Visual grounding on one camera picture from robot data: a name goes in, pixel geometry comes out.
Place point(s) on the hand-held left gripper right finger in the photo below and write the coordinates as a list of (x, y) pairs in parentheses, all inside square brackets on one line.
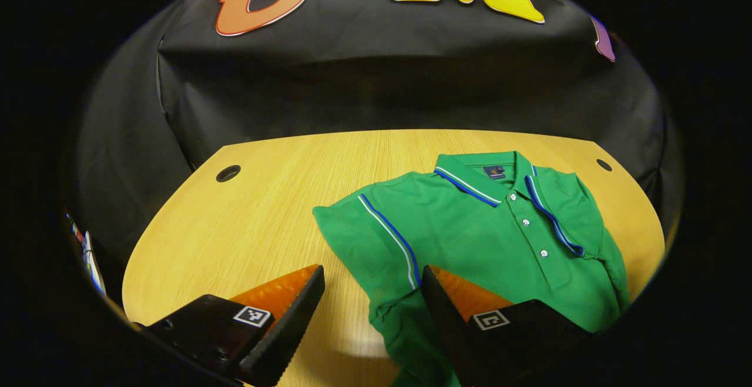
[(446, 328)]

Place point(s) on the white and red equipment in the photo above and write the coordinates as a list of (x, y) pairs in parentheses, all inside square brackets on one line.
[(88, 258)]

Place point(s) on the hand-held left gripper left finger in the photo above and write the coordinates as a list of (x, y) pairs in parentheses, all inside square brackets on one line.
[(288, 328)]

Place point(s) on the black backdrop cloth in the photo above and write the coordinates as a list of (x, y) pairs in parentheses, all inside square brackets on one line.
[(364, 81)]

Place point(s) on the green T-shirt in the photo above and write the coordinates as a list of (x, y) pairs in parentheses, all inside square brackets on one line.
[(487, 240)]

